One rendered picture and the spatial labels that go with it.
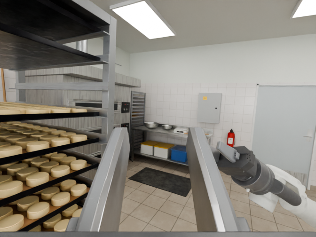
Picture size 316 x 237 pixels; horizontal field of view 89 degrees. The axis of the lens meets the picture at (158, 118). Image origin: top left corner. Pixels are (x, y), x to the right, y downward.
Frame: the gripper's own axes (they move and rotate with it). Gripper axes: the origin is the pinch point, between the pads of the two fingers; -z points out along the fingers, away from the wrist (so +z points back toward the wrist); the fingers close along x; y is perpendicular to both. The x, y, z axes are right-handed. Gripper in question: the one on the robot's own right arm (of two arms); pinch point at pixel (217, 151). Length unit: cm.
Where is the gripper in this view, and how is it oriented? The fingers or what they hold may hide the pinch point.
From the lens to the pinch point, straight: 43.5
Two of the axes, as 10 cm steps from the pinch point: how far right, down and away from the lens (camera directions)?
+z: 7.8, 5.2, 3.5
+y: -3.6, 8.2, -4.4
